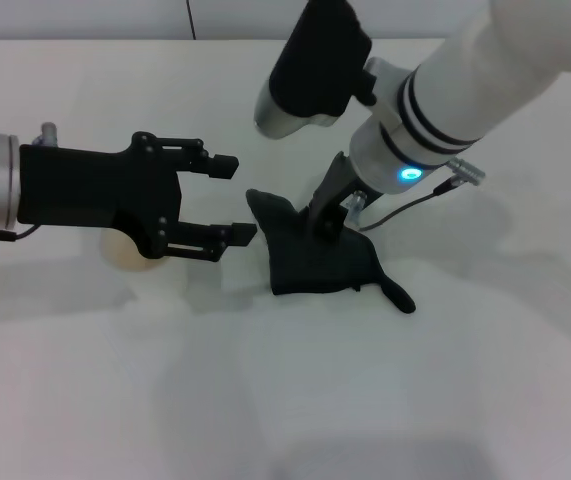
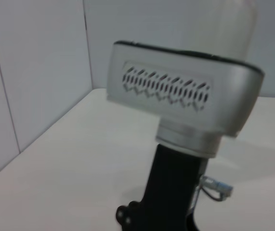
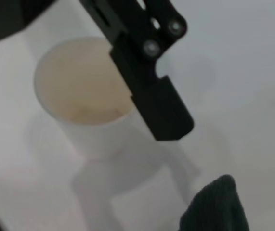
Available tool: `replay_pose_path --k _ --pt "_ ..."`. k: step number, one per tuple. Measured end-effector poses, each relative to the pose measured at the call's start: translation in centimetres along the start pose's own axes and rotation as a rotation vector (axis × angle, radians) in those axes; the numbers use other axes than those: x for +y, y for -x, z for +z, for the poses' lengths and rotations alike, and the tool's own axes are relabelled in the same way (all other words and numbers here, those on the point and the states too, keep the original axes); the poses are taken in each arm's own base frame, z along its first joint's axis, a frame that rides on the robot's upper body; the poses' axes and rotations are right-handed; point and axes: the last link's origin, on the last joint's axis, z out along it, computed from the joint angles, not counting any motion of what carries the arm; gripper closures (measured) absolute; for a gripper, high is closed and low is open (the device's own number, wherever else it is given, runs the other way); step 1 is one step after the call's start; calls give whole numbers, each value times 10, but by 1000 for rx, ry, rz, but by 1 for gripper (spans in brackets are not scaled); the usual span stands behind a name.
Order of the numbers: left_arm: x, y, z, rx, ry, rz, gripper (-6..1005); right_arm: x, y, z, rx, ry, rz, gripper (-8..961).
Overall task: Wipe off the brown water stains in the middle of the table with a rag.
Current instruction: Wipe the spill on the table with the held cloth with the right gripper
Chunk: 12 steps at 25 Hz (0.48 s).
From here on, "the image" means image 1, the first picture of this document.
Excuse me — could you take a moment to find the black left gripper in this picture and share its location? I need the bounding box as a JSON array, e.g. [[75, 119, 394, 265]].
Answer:
[[16, 130, 258, 264]]

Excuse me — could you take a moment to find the dark blue rag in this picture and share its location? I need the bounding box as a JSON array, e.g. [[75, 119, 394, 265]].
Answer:
[[245, 188, 417, 315]]

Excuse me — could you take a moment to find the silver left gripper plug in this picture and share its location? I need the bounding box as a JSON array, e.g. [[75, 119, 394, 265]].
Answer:
[[33, 122, 61, 148]]

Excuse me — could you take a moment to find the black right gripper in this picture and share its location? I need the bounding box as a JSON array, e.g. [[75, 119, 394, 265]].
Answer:
[[306, 151, 377, 245]]

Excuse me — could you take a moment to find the thin right arm cable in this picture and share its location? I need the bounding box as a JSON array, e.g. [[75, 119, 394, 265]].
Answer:
[[357, 179, 459, 232]]

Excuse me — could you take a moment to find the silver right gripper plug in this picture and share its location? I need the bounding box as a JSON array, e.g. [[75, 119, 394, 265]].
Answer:
[[344, 189, 369, 221]]

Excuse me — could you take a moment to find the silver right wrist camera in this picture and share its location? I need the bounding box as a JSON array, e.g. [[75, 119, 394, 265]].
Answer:
[[253, 0, 379, 140]]

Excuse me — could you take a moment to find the clear plastic cup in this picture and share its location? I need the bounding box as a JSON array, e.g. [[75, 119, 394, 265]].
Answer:
[[100, 227, 231, 294]]

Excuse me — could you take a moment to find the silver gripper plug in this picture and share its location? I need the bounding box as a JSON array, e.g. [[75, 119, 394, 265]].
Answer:
[[344, 189, 369, 221], [33, 122, 61, 148]]

